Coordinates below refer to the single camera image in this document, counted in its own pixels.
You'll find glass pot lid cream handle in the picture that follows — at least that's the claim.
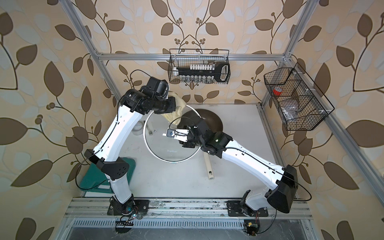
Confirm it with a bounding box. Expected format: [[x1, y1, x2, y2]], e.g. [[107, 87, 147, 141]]
[[143, 105, 201, 164]]

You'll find yellow cleaning cloth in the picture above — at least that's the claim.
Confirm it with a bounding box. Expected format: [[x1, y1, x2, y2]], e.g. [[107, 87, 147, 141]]
[[162, 92, 187, 126]]

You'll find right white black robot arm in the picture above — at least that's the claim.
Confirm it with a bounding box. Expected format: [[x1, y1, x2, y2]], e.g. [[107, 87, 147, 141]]
[[174, 118, 301, 216]]

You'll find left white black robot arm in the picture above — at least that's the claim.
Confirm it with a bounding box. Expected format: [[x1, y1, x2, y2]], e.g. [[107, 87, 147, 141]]
[[86, 77, 176, 216]]

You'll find clear tape roll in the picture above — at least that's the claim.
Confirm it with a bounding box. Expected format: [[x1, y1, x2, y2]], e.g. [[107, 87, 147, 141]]
[[132, 121, 144, 136]]

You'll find black white tool in basket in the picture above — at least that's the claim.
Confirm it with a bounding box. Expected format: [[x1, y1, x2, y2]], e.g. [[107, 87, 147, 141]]
[[169, 62, 231, 83]]

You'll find clear plastic bag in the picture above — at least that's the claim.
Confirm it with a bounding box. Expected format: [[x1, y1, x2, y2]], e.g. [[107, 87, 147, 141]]
[[280, 99, 299, 121]]

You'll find green mat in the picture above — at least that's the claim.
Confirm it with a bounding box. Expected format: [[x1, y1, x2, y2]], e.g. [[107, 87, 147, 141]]
[[80, 158, 136, 194]]

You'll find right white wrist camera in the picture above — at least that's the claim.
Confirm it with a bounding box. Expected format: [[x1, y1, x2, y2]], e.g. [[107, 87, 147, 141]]
[[163, 129, 190, 143]]

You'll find dark frying pan cream handle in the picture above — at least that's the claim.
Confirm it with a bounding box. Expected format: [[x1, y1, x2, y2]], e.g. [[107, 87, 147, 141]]
[[178, 108, 224, 180]]

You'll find black wire basket back wall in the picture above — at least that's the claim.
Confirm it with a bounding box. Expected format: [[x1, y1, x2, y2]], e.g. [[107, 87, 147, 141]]
[[166, 48, 231, 84]]

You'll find black wire basket wall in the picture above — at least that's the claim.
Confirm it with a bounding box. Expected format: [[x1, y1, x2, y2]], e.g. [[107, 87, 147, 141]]
[[264, 63, 335, 131], [166, 48, 231, 84]]

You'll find black wire basket right wall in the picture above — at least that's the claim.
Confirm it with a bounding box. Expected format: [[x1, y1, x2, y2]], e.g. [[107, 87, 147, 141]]
[[264, 63, 335, 131]]

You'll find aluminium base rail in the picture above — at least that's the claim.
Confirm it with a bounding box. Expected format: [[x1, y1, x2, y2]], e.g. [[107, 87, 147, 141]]
[[60, 198, 313, 230]]

